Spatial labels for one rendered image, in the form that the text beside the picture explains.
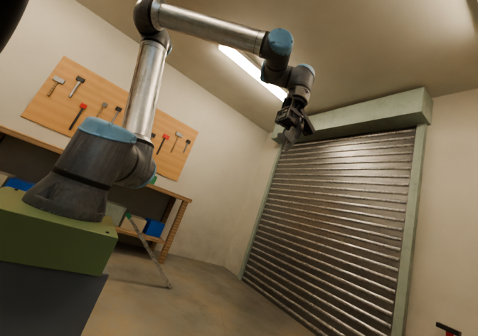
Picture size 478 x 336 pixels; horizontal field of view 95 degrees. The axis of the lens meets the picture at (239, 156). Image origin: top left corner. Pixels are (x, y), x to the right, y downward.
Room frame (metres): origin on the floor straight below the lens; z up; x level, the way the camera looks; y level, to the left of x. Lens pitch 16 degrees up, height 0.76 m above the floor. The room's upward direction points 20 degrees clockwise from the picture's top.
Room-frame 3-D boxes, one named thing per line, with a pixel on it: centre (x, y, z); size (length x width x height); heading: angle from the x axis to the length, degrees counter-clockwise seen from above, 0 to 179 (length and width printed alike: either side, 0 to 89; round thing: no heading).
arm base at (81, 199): (0.66, 0.40, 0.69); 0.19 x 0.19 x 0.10
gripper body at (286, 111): (0.75, -0.14, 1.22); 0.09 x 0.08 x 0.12; 118
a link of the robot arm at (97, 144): (0.67, 0.40, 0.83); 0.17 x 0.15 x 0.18; 173
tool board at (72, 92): (3.03, 1.65, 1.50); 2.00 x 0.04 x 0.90; 120
